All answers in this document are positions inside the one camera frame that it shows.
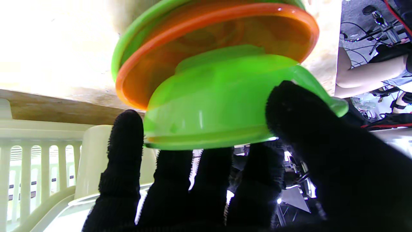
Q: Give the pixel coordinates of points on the orange plastic bowl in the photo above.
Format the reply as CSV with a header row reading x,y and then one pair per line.
x,y
257,32

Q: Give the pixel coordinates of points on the small deep green bowl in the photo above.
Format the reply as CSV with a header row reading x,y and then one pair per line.
x,y
219,103

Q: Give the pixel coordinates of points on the pale green drip tray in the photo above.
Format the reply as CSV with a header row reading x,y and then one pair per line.
x,y
61,224

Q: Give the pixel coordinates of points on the wide green plastic bowl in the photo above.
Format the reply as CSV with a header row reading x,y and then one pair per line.
x,y
135,35

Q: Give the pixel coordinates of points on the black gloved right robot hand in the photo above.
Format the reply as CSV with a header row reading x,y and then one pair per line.
x,y
338,180

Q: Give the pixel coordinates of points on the pale green plastic dish rack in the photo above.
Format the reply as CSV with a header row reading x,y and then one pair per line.
x,y
32,133

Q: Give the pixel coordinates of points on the person with bare leg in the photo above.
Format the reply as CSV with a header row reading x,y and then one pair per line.
x,y
354,77

